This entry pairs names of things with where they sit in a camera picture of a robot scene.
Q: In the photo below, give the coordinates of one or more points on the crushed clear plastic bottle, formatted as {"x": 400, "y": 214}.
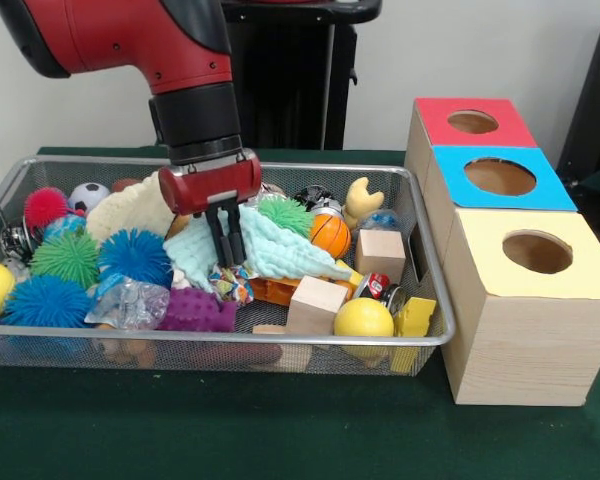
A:
{"x": 125, "y": 305}

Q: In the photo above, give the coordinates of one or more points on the yellow cheese wedge toy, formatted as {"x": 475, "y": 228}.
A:
{"x": 412, "y": 315}

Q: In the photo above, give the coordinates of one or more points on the pink spiky ball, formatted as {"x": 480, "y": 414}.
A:
{"x": 44, "y": 205}

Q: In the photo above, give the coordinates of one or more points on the small blue spiky ball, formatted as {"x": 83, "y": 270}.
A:
{"x": 132, "y": 255}

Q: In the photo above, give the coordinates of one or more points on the yellow smiley face ball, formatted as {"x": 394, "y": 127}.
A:
{"x": 364, "y": 320}

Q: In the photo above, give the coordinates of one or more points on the purple knobbly rubber toy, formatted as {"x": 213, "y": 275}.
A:
{"x": 195, "y": 310}

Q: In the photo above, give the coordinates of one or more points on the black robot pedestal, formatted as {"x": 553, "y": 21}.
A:
{"x": 300, "y": 90}

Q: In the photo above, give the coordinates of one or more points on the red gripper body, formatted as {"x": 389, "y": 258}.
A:
{"x": 210, "y": 187}

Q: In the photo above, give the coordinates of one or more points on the cream white cloth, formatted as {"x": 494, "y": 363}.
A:
{"x": 125, "y": 210}

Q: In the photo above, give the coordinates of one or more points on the wooden box with three holes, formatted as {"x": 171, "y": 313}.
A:
{"x": 530, "y": 350}

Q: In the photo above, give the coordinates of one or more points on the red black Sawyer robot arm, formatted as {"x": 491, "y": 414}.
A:
{"x": 195, "y": 115}

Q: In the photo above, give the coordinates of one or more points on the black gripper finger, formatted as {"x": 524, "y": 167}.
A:
{"x": 219, "y": 240}
{"x": 236, "y": 235}

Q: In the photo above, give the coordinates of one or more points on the large blue spiky ball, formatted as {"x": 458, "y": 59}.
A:
{"x": 45, "y": 302}

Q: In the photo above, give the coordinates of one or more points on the mint green cloth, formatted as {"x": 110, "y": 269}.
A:
{"x": 280, "y": 245}

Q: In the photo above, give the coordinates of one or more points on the black and white soccer ball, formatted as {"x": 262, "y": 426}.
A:
{"x": 87, "y": 196}

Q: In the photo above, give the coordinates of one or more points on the small bright dotted fabric scrunchie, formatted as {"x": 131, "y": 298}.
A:
{"x": 230, "y": 285}

